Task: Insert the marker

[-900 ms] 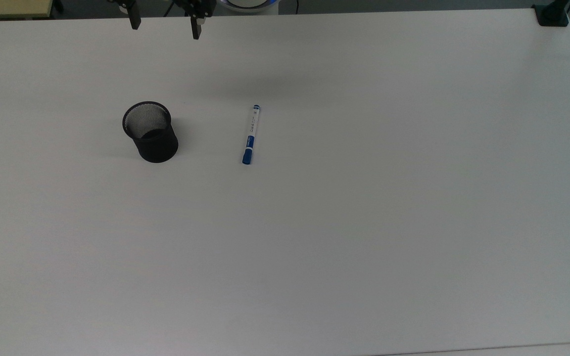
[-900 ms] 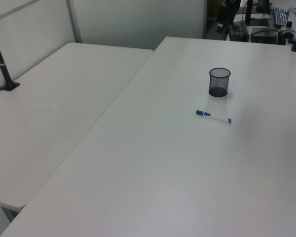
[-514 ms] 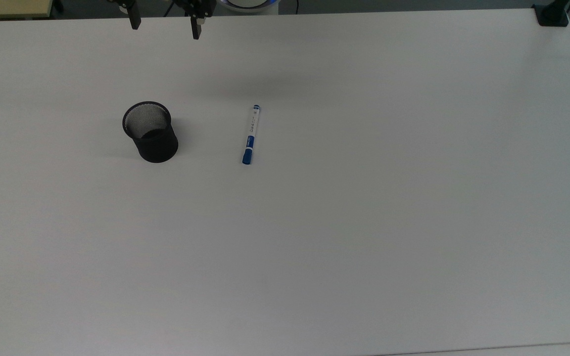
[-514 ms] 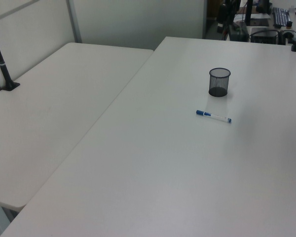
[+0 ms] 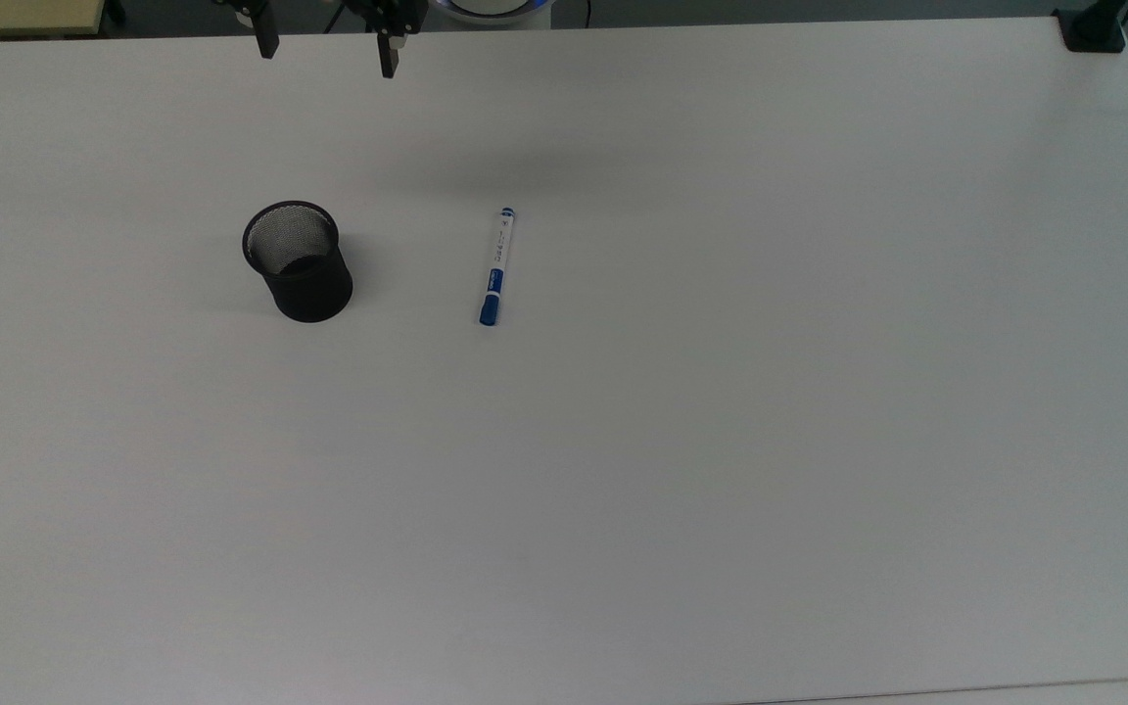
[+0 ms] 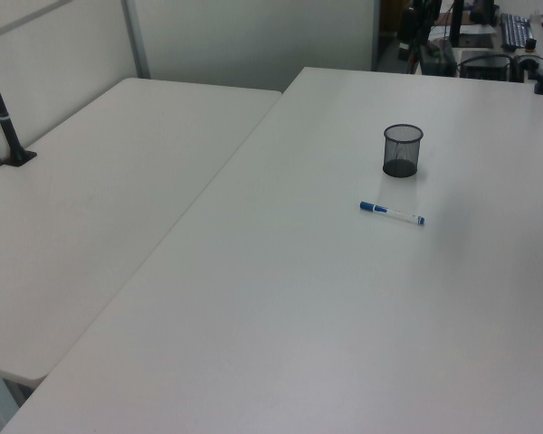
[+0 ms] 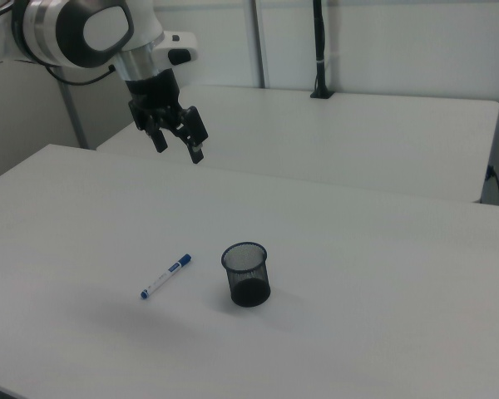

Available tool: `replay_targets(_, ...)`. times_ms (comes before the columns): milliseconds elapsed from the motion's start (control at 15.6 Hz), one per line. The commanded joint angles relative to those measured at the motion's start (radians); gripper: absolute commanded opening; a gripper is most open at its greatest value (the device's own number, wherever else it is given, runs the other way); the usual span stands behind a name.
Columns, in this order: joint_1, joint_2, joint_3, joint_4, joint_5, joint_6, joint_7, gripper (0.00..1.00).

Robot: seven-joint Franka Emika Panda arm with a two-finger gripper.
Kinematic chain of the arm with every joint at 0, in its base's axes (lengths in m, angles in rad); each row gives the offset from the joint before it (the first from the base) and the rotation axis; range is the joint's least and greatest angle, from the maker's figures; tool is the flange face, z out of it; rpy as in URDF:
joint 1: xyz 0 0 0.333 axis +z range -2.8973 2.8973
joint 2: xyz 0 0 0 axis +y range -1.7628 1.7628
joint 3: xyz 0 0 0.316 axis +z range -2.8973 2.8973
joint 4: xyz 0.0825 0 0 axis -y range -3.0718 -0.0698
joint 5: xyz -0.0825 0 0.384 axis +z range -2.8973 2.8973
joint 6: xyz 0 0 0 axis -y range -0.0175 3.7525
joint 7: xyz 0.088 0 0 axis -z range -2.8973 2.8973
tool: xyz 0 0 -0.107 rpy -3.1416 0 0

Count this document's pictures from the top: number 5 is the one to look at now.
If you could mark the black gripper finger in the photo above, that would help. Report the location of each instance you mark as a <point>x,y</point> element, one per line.
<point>389,54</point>
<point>266,39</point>

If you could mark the blue and white marker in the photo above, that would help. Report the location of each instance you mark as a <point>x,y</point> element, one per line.
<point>496,269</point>

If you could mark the black mesh pen cup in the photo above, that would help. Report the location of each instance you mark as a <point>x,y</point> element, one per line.
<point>314,289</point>

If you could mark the light wooden side table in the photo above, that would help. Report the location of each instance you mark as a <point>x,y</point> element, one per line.
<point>16,15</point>

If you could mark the black table clamp mount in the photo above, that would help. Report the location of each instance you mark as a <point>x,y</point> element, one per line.
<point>1093,29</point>

